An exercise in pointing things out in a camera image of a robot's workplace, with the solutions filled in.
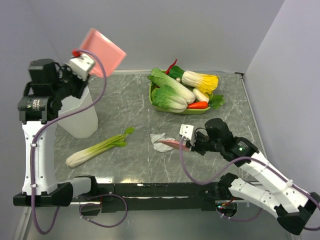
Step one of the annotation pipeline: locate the large paper scrap by bin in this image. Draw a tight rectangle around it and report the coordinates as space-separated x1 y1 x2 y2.
153 137 175 153

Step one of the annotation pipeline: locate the aluminium frame rail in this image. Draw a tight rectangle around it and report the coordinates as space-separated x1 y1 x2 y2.
12 181 301 240

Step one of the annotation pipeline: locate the purple cable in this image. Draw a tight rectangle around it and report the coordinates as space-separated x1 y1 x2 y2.
29 48 108 235
178 136 320 231

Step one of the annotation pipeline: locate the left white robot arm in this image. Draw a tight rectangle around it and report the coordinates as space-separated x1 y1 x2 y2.
13 53 99 207

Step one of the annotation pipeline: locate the white daikon radish toy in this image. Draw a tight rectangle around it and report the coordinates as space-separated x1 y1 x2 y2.
192 88 209 103

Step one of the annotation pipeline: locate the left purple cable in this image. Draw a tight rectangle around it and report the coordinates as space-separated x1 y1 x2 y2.
29 48 108 235

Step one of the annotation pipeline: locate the green plastic tray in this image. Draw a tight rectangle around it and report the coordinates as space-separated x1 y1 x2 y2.
147 68 210 115

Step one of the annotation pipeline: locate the long green romaine lettuce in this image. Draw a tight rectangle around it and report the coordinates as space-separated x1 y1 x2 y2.
147 68 196 104

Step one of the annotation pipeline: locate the orange carrot toy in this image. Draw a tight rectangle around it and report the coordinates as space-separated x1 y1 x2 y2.
187 101 209 109

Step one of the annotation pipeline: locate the translucent white trash bin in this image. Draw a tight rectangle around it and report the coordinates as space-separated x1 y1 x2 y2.
57 87 98 139

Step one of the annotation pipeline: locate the pink hand brush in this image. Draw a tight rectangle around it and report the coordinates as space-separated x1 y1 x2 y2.
159 140 190 151

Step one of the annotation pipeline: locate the celery stalk toy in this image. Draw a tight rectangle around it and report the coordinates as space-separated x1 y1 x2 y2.
65 127 135 168

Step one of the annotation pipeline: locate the paper scrap above celery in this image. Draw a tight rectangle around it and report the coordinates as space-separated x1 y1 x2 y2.
149 133 166 144

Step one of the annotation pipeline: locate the front green lettuce head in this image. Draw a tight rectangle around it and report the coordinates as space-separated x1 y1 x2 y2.
151 85 188 113

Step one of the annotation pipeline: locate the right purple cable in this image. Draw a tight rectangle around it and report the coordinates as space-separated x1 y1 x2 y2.
178 136 320 231

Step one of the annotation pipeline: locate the red chili pepper toy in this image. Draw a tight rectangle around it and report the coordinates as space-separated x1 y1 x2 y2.
165 58 178 75

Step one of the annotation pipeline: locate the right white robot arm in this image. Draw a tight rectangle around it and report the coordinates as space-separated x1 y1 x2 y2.
180 118 320 236

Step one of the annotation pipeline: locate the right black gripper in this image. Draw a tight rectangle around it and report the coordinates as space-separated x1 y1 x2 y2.
185 130 223 156

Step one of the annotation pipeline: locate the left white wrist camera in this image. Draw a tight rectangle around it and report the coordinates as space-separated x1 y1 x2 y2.
67 53 95 82

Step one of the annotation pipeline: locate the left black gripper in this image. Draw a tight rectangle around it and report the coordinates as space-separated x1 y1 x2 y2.
51 61 91 100

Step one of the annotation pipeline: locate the pink plastic dustpan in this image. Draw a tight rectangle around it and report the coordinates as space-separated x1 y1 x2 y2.
79 28 127 77

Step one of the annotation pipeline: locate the yellow leaf napa cabbage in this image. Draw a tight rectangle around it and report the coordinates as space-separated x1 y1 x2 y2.
181 70 219 95

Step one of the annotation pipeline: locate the dark green leafy vegetable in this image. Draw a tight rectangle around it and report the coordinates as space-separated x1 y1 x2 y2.
168 65 185 80

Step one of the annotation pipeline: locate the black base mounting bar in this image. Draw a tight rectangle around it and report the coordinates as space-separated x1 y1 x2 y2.
68 181 248 214

